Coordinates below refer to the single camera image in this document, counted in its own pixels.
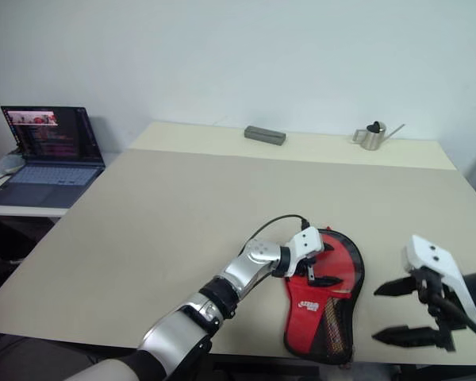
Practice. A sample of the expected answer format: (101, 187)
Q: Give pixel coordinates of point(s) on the stainless steel watering can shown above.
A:
(371, 139)

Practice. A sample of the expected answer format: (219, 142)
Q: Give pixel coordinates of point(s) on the white side table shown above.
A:
(24, 210)

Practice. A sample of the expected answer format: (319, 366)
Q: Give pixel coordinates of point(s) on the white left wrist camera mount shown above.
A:
(305, 242)

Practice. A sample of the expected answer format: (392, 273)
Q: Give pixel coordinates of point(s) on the red and black paddle case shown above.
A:
(305, 293)

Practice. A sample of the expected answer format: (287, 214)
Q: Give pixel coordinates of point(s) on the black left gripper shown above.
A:
(308, 272)

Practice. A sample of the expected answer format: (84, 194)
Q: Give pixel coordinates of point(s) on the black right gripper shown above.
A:
(430, 285)

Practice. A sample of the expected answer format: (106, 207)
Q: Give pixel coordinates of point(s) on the dark blue open laptop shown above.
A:
(55, 135)

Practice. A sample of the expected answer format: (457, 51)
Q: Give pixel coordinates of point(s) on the grey rectangular box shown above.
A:
(263, 135)

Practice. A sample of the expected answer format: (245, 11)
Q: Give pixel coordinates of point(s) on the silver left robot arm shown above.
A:
(246, 266)

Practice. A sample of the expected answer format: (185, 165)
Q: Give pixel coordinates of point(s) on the white rounded object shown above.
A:
(10, 163)

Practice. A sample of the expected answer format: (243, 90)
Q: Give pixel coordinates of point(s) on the red table tennis paddle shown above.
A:
(343, 262)

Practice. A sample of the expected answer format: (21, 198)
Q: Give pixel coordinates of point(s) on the large grey table mat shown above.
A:
(182, 222)

